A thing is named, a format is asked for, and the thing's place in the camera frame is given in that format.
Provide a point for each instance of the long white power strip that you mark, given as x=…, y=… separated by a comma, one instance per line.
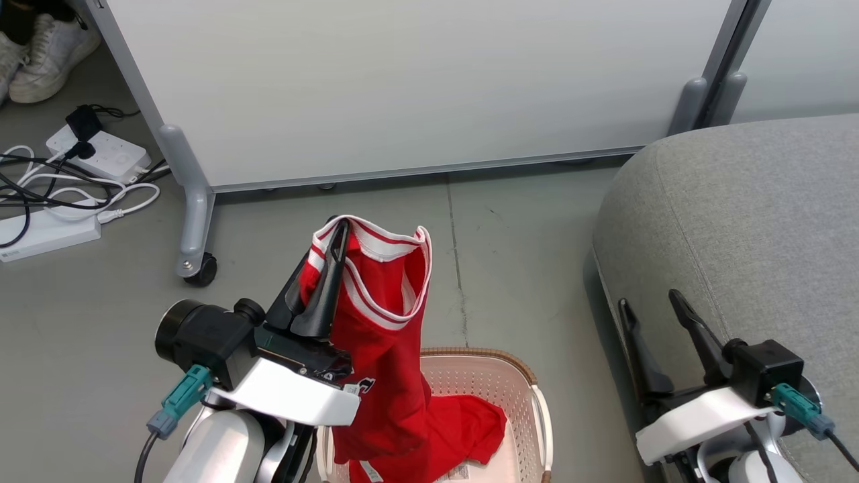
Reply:
x=47, y=236

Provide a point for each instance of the black caster wheel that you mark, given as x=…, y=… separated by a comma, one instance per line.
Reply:
x=203, y=272

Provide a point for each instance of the black power adapter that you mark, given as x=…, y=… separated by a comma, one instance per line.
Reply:
x=83, y=123

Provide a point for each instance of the red white-trimmed garment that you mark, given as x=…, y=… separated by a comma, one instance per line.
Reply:
x=389, y=349

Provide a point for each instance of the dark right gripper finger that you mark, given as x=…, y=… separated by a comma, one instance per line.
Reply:
x=704, y=349
x=645, y=372

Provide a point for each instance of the basket label sticker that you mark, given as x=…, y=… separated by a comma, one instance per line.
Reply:
x=456, y=475

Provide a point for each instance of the wide white power strip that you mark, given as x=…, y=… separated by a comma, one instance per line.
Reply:
x=114, y=157

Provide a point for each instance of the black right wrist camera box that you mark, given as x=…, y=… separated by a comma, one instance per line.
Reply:
x=765, y=369

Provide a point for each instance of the black trouser leg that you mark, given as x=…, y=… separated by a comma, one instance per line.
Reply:
x=27, y=13

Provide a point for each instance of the large white partition panel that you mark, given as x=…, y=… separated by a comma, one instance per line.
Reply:
x=402, y=80

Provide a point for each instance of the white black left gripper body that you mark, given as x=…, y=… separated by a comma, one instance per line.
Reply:
x=295, y=392

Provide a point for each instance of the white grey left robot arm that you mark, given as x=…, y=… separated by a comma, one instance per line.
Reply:
x=215, y=449

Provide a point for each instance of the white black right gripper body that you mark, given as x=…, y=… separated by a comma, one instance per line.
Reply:
x=698, y=419

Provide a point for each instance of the grey fabric sofa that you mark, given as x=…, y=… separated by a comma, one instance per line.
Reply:
x=738, y=221

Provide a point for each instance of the short grey partition leg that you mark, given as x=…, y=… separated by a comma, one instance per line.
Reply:
x=688, y=107
x=730, y=100

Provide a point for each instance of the grey partition leg with caster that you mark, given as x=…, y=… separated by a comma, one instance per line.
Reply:
x=194, y=215

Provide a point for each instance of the white sneaker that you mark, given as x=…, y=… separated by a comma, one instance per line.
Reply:
x=10, y=64
x=50, y=60

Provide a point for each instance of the black plug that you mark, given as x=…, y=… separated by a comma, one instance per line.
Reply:
x=82, y=150

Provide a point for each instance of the narrow white partition panel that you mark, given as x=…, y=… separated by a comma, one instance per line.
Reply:
x=805, y=60

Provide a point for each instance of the cream perforated laundry basket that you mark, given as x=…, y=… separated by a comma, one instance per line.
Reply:
x=496, y=389

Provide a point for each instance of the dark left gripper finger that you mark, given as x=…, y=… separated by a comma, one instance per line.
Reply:
x=322, y=302
x=285, y=305

